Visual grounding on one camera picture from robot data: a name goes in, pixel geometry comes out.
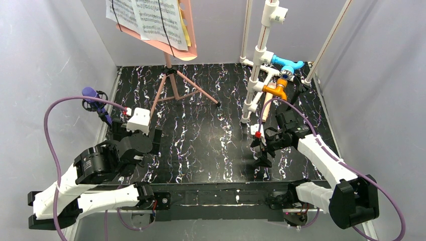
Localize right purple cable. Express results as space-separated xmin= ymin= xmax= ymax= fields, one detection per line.
xmin=258 ymin=97 xmax=407 ymax=241

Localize purple microphone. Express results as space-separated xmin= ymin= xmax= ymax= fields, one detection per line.
xmin=81 ymin=87 xmax=99 ymax=103

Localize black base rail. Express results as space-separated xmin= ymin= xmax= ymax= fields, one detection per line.
xmin=96 ymin=179 xmax=370 ymax=223

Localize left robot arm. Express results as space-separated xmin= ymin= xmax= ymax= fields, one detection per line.
xmin=28 ymin=121 xmax=162 ymax=230

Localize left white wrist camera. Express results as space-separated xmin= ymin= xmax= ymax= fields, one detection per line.
xmin=124 ymin=107 xmax=151 ymax=135

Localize orange faucet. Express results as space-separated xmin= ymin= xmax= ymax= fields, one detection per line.
xmin=262 ymin=78 xmax=288 ymax=100

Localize pink music stand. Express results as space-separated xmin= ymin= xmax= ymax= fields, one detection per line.
xmin=120 ymin=1 xmax=221 ymax=114

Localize black tripod mic stand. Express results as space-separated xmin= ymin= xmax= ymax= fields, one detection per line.
xmin=82 ymin=90 xmax=112 ymax=128

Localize white pvc pipe frame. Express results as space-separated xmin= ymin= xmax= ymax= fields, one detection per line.
xmin=239 ymin=0 xmax=354 ymax=125

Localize blue faucet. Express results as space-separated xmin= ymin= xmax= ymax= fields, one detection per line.
xmin=271 ymin=55 xmax=304 ymax=80

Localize pink microphone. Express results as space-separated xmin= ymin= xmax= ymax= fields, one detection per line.
xmin=260 ymin=83 xmax=276 ymax=123

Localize black round-base mic stand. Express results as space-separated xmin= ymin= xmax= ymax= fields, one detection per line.
xmin=275 ymin=76 xmax=310 ymax=116

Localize sheet music pages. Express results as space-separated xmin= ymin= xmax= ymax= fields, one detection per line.
xmin=105 ymin=0 xmax=191 ymax=51

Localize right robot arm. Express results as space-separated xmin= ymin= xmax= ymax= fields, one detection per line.
xmin=250 ymin=111 xmax=379 ymax=229

